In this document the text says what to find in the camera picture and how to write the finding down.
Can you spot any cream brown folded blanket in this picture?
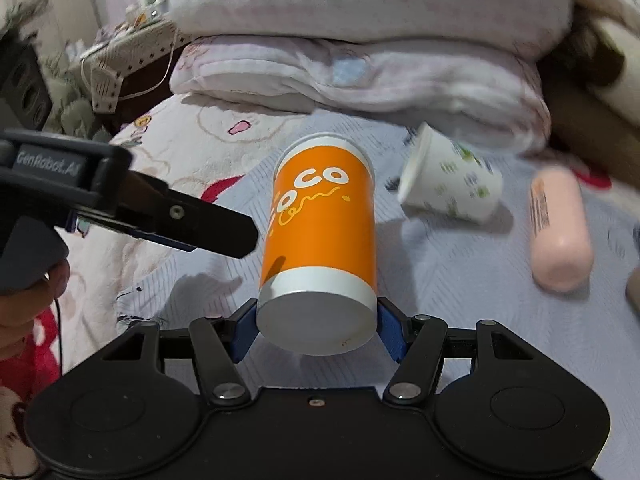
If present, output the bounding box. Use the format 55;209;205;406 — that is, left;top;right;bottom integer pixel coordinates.
538;0;639;166

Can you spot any grey blue patterned cloth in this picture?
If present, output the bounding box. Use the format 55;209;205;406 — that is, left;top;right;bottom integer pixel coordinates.
116;115;639;456

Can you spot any pink beige cylindrical cup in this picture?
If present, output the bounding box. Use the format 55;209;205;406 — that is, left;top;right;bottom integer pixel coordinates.
528;166;594;294

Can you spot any person's left hand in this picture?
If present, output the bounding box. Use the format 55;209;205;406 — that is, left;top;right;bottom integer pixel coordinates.
0;260;70;360

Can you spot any cartoon bear bed sheet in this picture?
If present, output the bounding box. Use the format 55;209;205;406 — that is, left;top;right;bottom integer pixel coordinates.
0;91;321;480

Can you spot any pink checked folded quilt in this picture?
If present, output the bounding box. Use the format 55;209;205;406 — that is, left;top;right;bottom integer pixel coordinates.
168;0;573;153

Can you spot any white floral paper cup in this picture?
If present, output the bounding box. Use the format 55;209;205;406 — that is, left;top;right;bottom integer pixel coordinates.
398;124;503;223

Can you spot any white charging cable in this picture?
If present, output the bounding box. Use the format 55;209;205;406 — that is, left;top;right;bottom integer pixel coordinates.
79;27;181;101

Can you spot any patterned bedside table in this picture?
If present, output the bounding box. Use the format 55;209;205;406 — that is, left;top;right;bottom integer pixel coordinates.
78;0;193;114

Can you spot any orange paper cup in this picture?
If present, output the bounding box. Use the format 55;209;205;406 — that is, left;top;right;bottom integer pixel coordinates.
256;132;378;356

